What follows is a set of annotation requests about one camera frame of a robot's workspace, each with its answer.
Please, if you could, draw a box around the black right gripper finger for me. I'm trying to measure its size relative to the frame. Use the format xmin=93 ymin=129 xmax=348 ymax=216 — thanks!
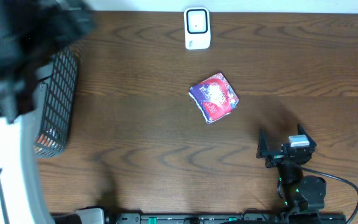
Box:
xmin=297 ymin=123 xmax=317 ymax=147
xmin=256 ymin=129 xmax=269 ymax=159

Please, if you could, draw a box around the purple red snack packet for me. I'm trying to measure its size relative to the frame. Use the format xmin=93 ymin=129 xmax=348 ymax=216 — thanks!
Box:
xmin=188 ymin=73 xmax=239 ymax=124

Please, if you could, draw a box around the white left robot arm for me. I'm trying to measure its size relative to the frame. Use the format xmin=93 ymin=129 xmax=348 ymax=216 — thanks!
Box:
xmin=0 ymin=0 xmax=97 ymax=223

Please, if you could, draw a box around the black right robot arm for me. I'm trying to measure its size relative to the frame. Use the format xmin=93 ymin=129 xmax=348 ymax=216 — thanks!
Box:
xmin=256 ymin=124 xmax=326 ymax=215

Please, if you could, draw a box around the grey plastic mesh basket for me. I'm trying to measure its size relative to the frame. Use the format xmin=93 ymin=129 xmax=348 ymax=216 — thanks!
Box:
xmin=33 ymin=47 xmax=78 ymax=158

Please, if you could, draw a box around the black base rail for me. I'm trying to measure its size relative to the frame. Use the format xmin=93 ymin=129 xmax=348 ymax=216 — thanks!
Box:
xmin=52 ymin=207 xmax=347 ymax=224

